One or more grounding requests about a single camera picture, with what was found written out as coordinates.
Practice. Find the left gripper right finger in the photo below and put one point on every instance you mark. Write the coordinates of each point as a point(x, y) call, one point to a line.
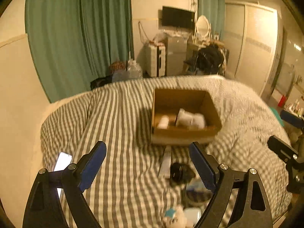
point(251, 207)

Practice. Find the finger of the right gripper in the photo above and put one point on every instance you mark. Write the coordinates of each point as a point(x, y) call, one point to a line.
point(283, 150)
point(292, 119)

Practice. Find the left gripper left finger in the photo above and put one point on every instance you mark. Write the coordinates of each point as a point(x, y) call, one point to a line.
point(43, 208)

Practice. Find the black pouch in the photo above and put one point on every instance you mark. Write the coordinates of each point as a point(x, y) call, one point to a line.
point(180, 173)

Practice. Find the white plush toy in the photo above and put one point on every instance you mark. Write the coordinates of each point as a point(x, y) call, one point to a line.
point(174, 217)

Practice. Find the white small bottle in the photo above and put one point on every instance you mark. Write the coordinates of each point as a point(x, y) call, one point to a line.
point(163, 122)

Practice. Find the white side table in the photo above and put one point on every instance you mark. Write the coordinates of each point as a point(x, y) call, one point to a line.
point(296, 107)

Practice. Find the white smartphone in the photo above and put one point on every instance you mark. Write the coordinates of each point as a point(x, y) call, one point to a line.
point(63, 161)

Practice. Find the brown cardboard box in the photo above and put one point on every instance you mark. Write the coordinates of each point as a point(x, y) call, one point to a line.
point(169, 102)

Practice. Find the grey checked duvet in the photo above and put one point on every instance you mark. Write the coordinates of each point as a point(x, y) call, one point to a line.
point(127, 191)

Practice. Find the white louvred wardrobe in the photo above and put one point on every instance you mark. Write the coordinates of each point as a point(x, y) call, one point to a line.
point(251, 36)

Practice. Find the black jacket on chair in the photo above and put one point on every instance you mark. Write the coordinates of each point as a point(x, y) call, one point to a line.
point(210, 60)

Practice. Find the wooden dressing table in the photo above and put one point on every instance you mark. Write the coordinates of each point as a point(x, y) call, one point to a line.
point(201, 46)

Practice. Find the white oval mirror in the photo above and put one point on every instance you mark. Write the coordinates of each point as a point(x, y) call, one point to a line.
point(202, 28)

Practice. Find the silver mini fridge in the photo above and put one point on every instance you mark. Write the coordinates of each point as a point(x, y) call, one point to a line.
point(176, 49)

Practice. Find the white suitcase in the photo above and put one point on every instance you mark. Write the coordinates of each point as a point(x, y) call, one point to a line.
point(155, 59)

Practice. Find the clear water jug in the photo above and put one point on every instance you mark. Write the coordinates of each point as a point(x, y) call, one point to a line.
point(134, 70)

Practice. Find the small green curtain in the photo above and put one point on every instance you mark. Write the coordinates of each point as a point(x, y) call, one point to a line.
point(214, 11)

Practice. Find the brown patterned basket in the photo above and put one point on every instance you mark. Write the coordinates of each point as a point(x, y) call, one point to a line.
point(117, 65)

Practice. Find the large green curtain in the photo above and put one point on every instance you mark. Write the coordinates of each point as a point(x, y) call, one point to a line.
point(73, 42)

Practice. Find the black wall television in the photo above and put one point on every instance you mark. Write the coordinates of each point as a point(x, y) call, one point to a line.
point(174, 17)

